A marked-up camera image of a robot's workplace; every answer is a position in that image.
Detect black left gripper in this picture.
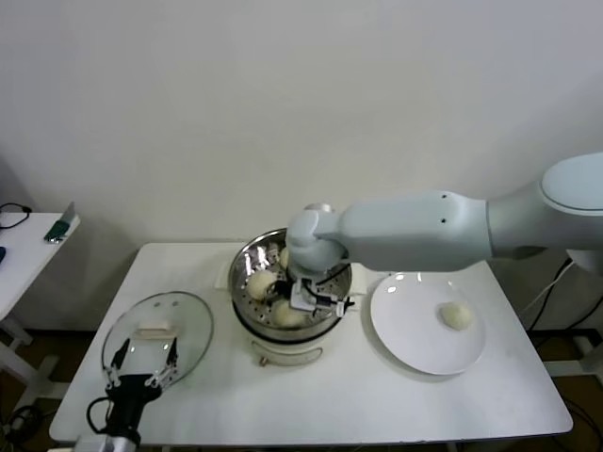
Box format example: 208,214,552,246
104,336,180,434

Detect perforated steel steamer basket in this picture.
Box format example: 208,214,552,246
215,229,367,336

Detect white electric cooking pot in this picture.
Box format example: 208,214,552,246
233,294,365,368

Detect white round plate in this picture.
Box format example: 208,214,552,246
369,271,487,377

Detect white side table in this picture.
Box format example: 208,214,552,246
0,211,84,411

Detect white cabinet table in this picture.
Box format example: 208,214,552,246
562,263,603,378

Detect glass lid with white handle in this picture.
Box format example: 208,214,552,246
101,290,215,390

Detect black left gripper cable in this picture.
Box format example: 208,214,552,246
87,396,114,434

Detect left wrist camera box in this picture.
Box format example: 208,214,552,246
73,432,112,452

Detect tangled floor cables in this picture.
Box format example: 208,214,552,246
0,404,43,446

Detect green handled scraper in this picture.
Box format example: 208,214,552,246
45,202,79,245

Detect black cable on side table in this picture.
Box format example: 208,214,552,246
0,202,34,231

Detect black power cable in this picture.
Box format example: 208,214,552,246
530,263,603,331

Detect white power cable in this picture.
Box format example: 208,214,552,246
526,261,579,315

